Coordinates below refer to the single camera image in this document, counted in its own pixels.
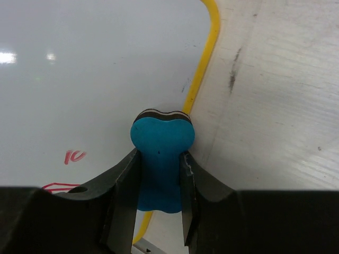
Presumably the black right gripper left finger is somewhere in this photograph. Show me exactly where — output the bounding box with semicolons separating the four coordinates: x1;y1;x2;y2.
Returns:
1;150;140;253

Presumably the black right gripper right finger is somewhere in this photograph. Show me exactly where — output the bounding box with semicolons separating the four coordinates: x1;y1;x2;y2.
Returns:
180;152;338;253

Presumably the blue bone-shaped whiteboard eraser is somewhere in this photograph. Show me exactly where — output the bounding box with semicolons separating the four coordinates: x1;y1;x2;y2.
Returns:
130;108;195;213

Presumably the yellow-framed whiteboard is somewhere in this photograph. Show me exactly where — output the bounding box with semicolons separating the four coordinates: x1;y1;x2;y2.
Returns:
1;1;217;244

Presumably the aluminium table edge rail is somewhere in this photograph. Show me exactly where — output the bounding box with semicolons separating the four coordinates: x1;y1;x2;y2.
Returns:
131;238;166;254

